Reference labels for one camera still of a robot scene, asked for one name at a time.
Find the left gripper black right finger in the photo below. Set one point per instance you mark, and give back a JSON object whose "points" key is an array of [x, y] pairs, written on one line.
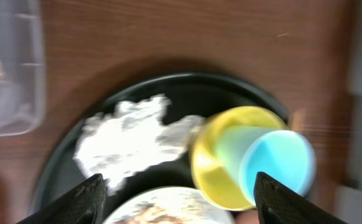
{"points": [[277, 204]]}

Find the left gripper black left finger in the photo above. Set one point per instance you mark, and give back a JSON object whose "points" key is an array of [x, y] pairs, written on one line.
{"points": [[82, 204]]}

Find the pink cup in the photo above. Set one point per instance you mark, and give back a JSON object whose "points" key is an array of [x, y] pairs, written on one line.
{"points": [[247, 217]]}

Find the light blue cup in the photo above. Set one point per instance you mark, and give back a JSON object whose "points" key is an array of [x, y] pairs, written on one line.
{"points": [[285, 155]]}

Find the white napkin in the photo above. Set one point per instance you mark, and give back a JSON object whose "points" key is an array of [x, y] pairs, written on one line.
{"points": [[132, 139]]}

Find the clear plastic waste bin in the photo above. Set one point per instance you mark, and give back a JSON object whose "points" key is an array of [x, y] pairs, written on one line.
{"points": [[22, 67]]}

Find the food scraps on plate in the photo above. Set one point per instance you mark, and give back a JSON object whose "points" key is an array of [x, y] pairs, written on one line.
{"points": [[157, 213]]}

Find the yellow bowl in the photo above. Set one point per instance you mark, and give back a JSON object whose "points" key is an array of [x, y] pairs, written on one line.
{"points": [[209, 176]]}

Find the left wooden chopstick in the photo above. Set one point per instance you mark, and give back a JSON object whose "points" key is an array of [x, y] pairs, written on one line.
{"points": [[297, 121]]}

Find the grey plate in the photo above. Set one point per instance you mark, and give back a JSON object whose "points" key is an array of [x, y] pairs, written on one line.
{"points": [[179, 195]]}

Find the round black tray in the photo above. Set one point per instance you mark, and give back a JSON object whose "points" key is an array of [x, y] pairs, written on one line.
{"points": [[200, 93]]}

